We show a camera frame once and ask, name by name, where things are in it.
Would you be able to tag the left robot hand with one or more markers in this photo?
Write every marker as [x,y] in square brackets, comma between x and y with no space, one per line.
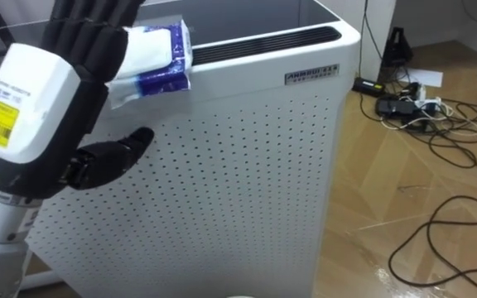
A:
[31,107]

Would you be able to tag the blue white tissue pack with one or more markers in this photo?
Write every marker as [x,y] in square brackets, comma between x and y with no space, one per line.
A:
[155,62]

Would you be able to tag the white perforated metal cabinet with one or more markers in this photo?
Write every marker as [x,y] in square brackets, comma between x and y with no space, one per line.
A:
[222,186]

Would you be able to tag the black adapter with yellow label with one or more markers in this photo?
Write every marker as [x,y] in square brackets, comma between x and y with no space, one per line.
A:
[367,86]

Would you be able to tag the black power adapter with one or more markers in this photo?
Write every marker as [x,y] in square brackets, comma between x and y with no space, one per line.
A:
[393,107]

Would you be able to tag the black triangular stand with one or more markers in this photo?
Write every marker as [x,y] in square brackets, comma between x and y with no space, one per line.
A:
[396,47]

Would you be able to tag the white multi socket strip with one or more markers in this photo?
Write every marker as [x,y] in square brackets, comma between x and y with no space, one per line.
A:
[427,99]

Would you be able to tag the white paper sheet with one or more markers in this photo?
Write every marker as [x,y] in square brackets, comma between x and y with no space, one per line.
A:
[427,77]

